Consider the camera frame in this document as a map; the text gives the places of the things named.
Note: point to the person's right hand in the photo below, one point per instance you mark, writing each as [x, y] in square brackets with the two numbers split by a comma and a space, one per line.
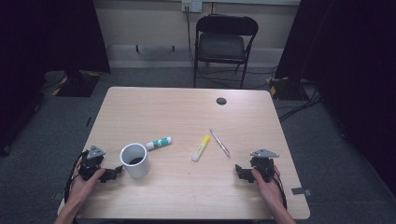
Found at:
[269, 189]

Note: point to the black stand base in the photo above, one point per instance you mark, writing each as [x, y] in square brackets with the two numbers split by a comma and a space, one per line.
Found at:
[77, 85]
[288, 90]

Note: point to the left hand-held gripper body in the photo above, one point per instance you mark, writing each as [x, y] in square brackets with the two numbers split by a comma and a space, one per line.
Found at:
[93, 160]

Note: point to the black curtain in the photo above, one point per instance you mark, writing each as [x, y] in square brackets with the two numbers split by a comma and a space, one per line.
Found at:
[37, 46]
[351, 77]

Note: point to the person's left hand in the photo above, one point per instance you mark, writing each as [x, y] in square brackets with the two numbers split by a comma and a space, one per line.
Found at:
[82, 186]

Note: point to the green and white glue stick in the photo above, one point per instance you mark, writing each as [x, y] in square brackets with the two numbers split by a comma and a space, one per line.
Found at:
[158, 143]

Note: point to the grey tape strip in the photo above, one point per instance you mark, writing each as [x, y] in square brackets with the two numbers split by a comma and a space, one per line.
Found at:
[300, 191]
[58, 196]

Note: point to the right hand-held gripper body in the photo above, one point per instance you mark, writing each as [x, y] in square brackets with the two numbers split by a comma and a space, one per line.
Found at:
[264, 165]

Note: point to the white cup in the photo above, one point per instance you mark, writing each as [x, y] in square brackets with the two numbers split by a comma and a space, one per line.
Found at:
[135, 161]

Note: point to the white wall socket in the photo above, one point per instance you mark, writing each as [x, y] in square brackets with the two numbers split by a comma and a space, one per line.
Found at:
[191, 5]

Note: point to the black table grommet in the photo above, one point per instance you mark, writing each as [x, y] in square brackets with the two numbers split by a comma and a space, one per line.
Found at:
[221, 101]

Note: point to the silver pen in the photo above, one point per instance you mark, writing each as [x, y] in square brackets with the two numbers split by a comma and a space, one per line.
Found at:
[219, 143]

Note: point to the yellow and white highlighter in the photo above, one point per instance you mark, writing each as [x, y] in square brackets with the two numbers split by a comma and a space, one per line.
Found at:
[200, 148]

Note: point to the black folding chair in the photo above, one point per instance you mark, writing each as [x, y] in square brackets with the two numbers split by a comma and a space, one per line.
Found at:
[221, 46]

